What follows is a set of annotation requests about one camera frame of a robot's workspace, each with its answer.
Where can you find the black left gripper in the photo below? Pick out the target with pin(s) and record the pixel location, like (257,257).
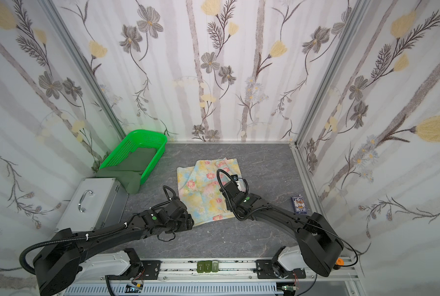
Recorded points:
(185,220)

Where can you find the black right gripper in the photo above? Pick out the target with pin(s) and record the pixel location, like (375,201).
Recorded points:
(228,187)

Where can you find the floral pastel skirt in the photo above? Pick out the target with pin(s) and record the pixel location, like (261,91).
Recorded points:
(199,189)

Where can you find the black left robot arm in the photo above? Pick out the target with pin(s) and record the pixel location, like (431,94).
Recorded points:
(55,263)

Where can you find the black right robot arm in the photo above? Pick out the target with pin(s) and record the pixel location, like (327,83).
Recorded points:
(318,246)

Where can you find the green terminal block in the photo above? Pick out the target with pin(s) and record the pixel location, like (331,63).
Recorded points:
(208,266)

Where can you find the dark green skirt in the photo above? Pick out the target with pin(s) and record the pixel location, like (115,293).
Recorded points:
(130,170)

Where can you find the silver metal case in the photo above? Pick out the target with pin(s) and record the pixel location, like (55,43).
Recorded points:
(96,204)

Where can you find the green plastic basket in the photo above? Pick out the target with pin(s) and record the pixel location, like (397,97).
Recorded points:
(152,146)

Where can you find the orange capped bottle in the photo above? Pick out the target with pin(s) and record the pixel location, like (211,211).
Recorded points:
(340,262)

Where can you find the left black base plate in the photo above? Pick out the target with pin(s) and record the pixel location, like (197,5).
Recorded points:
(140,271)

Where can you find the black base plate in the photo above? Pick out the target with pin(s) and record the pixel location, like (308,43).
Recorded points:
(140,271)
(270,269)

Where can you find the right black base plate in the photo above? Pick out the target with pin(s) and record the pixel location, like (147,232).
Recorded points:
(270,269)

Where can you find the white slotted cable duct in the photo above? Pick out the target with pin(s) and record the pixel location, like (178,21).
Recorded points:
(198,289)

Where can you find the aluminium mounting rail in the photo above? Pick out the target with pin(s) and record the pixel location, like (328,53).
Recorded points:
(185,270)

